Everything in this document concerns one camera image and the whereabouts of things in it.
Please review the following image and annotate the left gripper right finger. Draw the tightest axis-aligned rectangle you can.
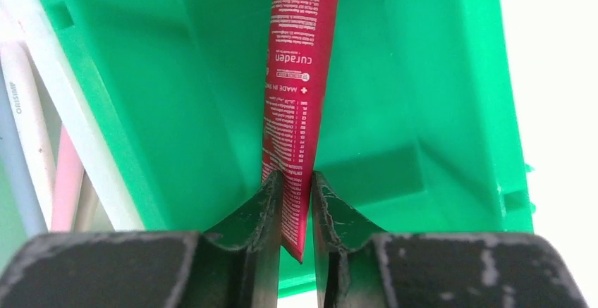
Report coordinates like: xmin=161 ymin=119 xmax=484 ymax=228
xmin=311 ymin=172 xmax=587 ymax=307

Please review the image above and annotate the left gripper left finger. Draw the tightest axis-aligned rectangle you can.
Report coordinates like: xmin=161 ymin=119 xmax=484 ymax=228
xmin=1 ymin=171 xmax=283 ymax=307

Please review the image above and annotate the light blue toothbrush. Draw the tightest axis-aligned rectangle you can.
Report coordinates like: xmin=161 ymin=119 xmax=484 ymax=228
xmin=1 ymin=87 xmax=47 ymax=237

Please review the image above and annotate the pink toothbrush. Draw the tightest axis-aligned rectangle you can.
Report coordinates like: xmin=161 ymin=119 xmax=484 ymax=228
xmin=50 ymin=125 xmax=84 ymax=232

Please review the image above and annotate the red toothpaste tube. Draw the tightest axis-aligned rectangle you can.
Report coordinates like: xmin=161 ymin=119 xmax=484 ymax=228
xmin=262 ymin=0 xmax=338 ymax=263

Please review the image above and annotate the white translucent bin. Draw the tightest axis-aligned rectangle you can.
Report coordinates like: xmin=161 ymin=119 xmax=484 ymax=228
xmin=1 ymin=0 xmax=144 ymax=230

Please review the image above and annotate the green bin with toothpaste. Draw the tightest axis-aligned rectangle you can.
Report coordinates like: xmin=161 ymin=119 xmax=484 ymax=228
xmin=25 ymin=0 xmax=536 ymax=300

